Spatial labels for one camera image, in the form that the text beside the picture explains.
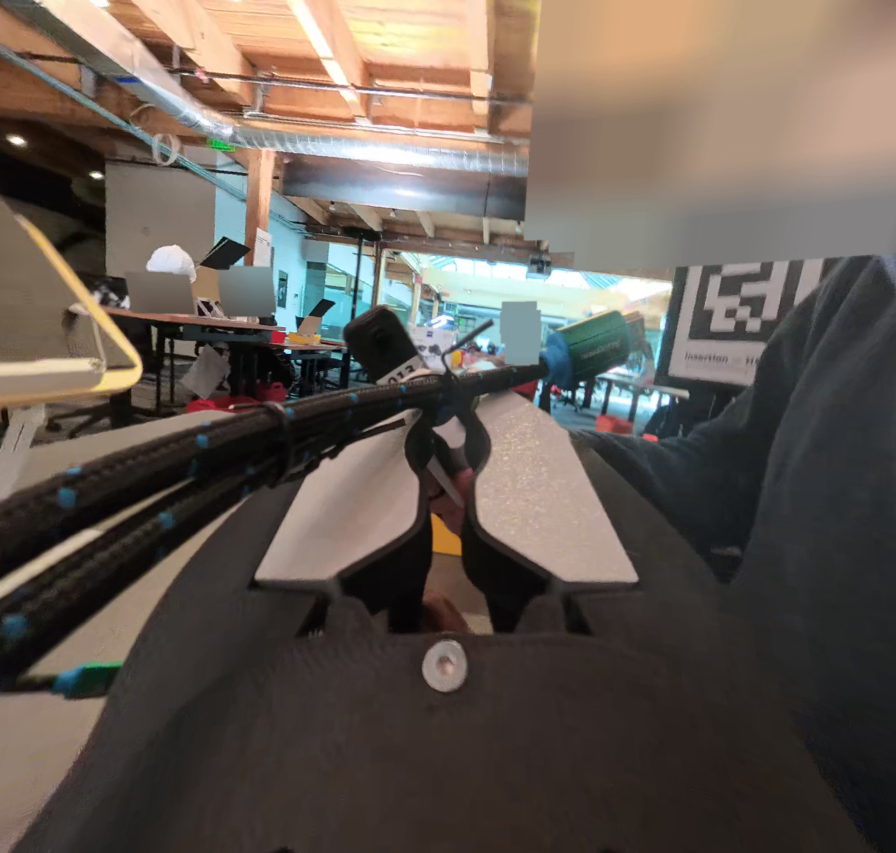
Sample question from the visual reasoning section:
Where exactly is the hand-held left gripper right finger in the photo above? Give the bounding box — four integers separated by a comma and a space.
462, 389, 641, 596

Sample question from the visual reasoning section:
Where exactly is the dark monitor with wooden back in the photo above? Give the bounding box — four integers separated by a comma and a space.
0, 198, 144, 409

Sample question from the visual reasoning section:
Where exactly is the background wooden desk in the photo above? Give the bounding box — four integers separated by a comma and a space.
105, 308, 351, 399

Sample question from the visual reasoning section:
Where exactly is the person's right forearm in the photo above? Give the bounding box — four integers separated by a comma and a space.
567, 378, 785, 574

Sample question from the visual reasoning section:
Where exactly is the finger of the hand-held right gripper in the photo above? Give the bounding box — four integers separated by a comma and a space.
427, 447, 474, 507

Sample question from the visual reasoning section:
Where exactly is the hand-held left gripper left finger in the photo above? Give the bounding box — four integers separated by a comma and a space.
254, 420, 428, 591

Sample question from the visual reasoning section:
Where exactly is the red plastic bin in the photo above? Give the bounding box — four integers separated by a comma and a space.
189, 394, 267, 414

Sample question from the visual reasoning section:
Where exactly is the large silver air duct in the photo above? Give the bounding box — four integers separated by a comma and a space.
0, 0, 533, 182

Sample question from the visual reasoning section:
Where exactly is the white printed board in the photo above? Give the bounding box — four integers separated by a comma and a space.
658, 256, 841, 385

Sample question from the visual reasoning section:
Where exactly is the black cable with green plug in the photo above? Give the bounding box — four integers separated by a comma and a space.
0, 315, 648, 700

